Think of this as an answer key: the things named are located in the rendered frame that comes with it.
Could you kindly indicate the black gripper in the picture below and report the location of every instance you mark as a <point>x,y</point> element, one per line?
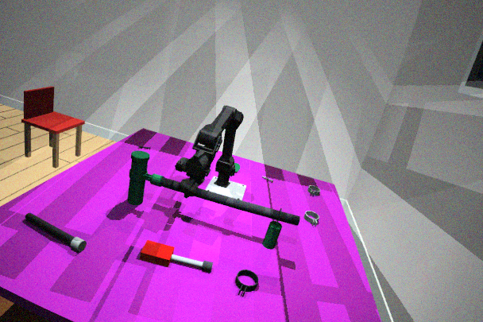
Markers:
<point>190,186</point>

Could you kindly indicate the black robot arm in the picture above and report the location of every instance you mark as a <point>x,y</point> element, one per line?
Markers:
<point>211,137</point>

